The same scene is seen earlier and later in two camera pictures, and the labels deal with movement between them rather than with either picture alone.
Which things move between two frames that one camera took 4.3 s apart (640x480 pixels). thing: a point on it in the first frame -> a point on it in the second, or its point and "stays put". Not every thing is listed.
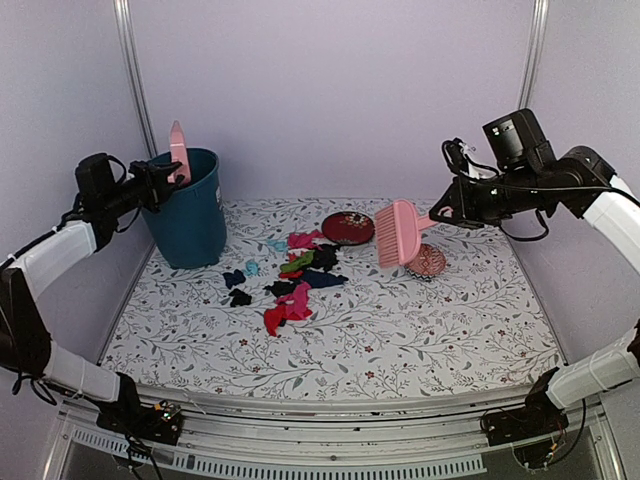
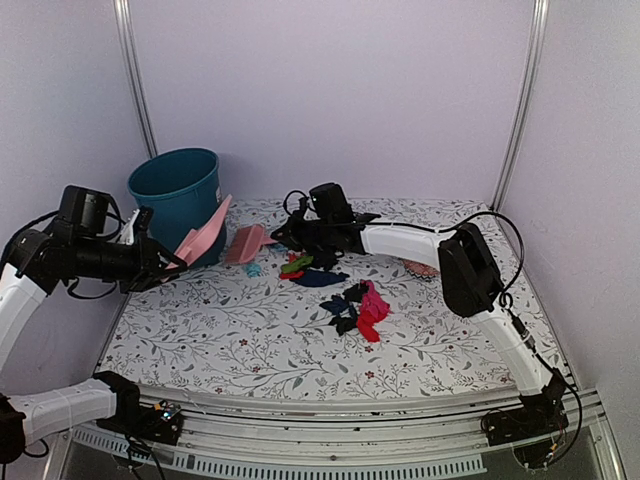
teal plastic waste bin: x=190 y=226 stays put
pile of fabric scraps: x=309 y=266 -> x=359 y=306
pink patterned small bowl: x=428 y=263 stays put
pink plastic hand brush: x=398 y=232 -> x=244 y=244
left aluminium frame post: x=124 y=11 stays put
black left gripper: x=156 y=185 -> x=148 y=265
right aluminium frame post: x=534 y=51 stays put
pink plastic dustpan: x=178 y=153 -> x=197 y=240
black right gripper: x=464 y=212 -> x=289 y=235
